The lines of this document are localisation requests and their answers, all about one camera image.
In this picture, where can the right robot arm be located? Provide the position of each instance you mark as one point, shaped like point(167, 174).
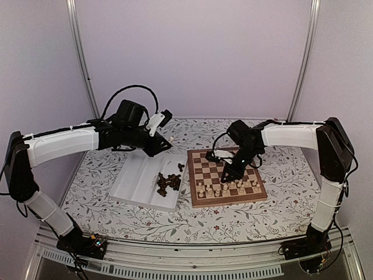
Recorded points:
point(306, 164)

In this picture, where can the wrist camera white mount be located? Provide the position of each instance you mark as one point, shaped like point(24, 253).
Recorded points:
point(158, 120)
point(219, 155)

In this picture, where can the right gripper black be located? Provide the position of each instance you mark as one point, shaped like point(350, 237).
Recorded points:
point(234, 174)

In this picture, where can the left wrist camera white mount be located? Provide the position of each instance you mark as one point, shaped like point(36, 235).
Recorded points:
point(158, 120)

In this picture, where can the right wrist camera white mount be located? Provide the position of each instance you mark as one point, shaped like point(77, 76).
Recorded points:
point(219, 155)

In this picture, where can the left aluminium frame post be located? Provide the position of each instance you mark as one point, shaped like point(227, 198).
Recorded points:
point(77, 39)

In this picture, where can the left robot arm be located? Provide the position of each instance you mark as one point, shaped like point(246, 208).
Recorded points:
point(128, 129)

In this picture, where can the right aluminium frame post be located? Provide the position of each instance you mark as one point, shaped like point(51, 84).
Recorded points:
point(309, 41)

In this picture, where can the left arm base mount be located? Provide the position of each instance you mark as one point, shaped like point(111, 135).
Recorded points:
point(93, 246)

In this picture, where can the pile of dark chess pieces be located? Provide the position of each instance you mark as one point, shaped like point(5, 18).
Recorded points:
point(173, 180)

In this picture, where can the light chess bishop piece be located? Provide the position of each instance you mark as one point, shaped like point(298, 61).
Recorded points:
point(209, 193)

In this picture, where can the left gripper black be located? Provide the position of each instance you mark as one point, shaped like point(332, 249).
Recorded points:
point(154, 149)

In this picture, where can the light chess king piece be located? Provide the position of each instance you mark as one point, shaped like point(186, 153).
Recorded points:
point(225, 191)

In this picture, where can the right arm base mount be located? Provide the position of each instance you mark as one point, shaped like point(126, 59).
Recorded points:
point(315, 246)

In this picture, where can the aluminium frame post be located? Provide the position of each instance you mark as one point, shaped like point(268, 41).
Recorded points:
point(77, 39)
point(309, 41)

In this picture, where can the wooden chess board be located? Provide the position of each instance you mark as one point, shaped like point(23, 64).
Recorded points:
point(211, 186)

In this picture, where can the front aluminium rail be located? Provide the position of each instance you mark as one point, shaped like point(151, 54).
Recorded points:
point(134, 259)

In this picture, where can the white plastic compartment tray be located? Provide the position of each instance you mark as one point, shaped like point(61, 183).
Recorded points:
point(136, 183)

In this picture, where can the floral patterned table mat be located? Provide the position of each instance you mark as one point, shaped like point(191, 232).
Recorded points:
point(89, 203)

